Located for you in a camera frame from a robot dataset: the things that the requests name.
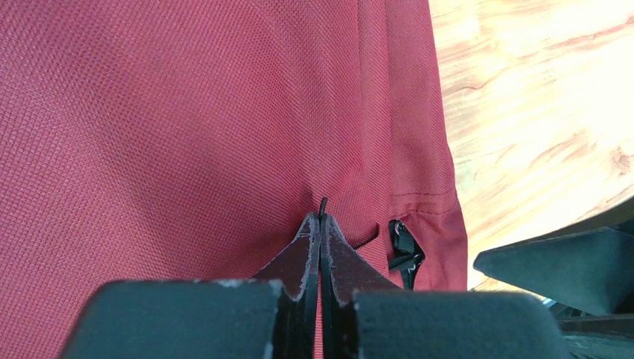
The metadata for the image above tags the red backpack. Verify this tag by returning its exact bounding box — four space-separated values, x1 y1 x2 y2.
1 1 467 358

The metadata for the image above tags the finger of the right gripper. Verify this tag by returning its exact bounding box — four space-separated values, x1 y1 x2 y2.
473 199 633 316

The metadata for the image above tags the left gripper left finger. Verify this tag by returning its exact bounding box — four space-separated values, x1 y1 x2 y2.
61 213 320 358

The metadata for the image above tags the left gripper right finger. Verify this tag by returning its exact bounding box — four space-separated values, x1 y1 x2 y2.
320 215 569 358

